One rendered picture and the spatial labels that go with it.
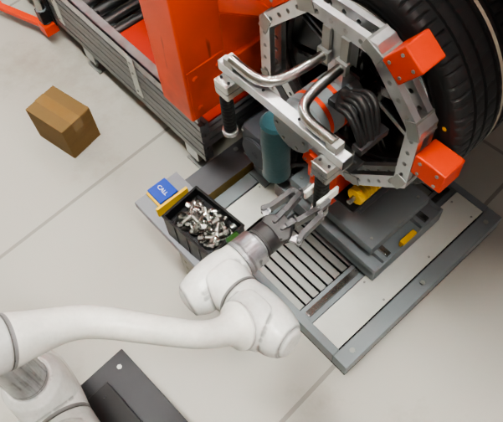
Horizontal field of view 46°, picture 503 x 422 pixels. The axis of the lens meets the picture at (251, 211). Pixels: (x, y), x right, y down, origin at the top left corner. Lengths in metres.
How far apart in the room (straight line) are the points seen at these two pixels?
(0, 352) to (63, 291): 1.31
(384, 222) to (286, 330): 1.00
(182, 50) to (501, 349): 1.44
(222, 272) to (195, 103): 0.78
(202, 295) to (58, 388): 0.47
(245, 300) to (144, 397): 0.71
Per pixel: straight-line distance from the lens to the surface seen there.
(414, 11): 1.37
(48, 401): 1.57
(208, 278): 1.28
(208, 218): 1.71
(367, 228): 2.09
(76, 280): 2.36
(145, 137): 2.64
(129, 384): 1.85
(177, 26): 1.69
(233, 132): 1.62
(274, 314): 1.19
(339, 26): 1.40
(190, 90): 1.86
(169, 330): 1.14
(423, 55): 1.30
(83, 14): 2.64
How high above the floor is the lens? 2.04
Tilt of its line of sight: 59 degrees down
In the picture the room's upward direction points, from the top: 6 degrees counter-clockwise
